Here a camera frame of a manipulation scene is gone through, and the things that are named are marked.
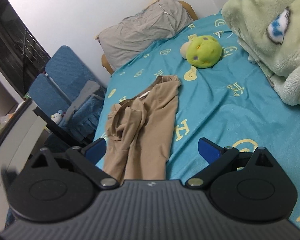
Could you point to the grey pillow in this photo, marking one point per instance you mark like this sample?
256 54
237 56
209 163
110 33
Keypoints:
140 30

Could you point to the small white plush toy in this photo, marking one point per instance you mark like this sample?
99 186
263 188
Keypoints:
57 117

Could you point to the teal printed bed sheet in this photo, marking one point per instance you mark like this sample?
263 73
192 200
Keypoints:
215 105

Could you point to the light green fleece blanket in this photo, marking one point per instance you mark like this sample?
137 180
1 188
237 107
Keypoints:
265 42

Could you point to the green plush toy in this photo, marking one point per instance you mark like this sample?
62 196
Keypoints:
202 51

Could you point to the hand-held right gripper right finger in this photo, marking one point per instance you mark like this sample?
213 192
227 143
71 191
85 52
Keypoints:
210 153

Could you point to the blue covered chair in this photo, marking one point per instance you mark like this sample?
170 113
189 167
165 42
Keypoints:
67 65
45 90

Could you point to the dark window with grille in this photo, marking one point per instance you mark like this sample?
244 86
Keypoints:
12 37

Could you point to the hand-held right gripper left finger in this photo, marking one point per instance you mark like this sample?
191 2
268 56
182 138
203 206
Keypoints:
97 150

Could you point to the white table with dark top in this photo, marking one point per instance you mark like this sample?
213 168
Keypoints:
22 135

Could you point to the tan shirt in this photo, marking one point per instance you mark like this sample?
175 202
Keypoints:
152 110

